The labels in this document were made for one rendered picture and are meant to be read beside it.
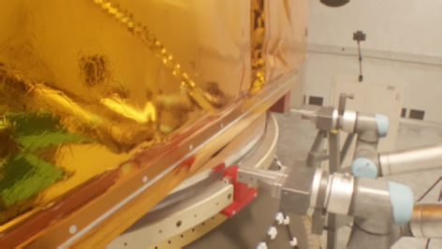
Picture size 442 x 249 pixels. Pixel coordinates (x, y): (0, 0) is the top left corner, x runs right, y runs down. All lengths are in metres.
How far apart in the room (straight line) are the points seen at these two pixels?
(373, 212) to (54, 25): 0.53
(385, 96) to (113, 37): 3.92
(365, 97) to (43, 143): 3.97
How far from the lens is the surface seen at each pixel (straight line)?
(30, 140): 0.29
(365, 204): 0.57
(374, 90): 4.11
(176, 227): 0.62
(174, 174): 0.59
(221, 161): 0.72
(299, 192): 0.54
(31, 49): 0.28
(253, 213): 0.87
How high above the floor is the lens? 2.06
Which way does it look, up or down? 18 degrees down
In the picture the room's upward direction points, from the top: 1 degrees clockwise
